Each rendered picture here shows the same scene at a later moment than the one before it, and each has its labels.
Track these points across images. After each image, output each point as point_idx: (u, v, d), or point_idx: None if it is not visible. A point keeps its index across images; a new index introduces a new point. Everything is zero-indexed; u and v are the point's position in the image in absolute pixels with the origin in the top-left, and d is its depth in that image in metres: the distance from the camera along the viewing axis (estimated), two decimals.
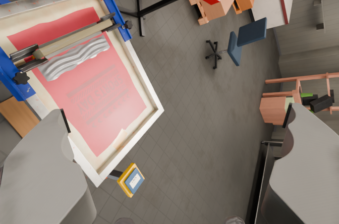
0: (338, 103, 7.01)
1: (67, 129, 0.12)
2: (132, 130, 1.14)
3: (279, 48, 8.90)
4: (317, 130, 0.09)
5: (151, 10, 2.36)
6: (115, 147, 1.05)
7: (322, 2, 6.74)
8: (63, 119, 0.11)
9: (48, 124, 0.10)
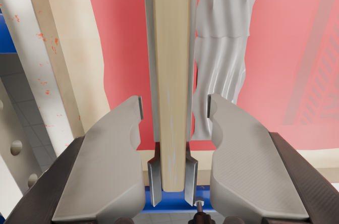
0: None
1: (140, 116, 0.13)
2: None
3: None
4: (235, 114, 0.10)
5: None
6: None
7: None
8: (139, 106, 0.12)
9: (125, 108, 0.11)
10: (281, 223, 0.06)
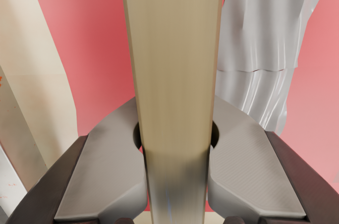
0: None
1: None
2: None
3: None
4: (232, 114, 0.10)
5: None
6: None
7: None
8: None
9: (129, 108, 0.11)
10: (278, 222, 0.06)
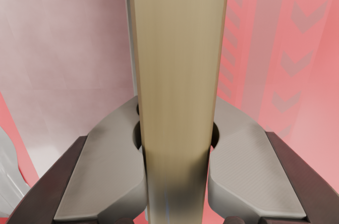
0: None
1: None
2: None
3: None
4: (232, 114, 0.10)
5: None
6: None
7: None
8: None
9: (128, 108, 0.11)
10: (279, 223, 0.06)
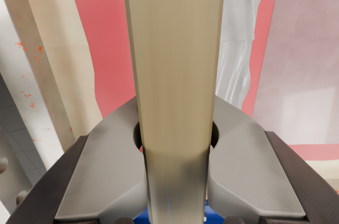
0: None
1: None
2: None
3: None
4: (231, 114, 0.10)
5: None
6: None
7: None
8: None
9: (129, 107, 0.11)
10: (278, 222, 0.06)
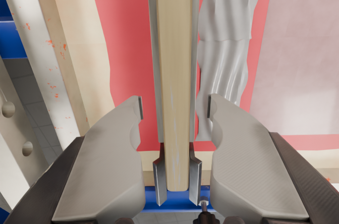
0: None
1: (140, 116, 0.13)
2: None
3: None
4: (235, 114, 0.10)
5: None
6: None
7: None
8: (139, 106, 0.12)
9: (125, 108, 0.11)
10: (281, 223, 0.06)
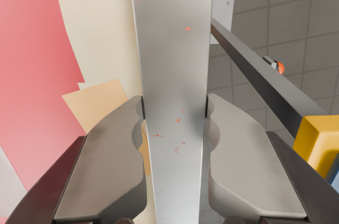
0: None
1: (143, 116, 0.13)
2: (121, 30, 0.13)
3: None
4: (233, 114, 0.10)
5: None
6: None
7: None
8: (142, 106, 0.12)
9: (128, 108, 0.11)
10: (279, 222, 0.06)
